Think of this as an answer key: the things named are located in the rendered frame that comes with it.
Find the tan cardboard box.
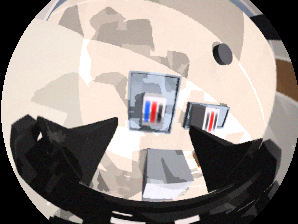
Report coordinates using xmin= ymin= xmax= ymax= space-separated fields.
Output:
xmin=192 ymin=152 xmax=201 ymax=168

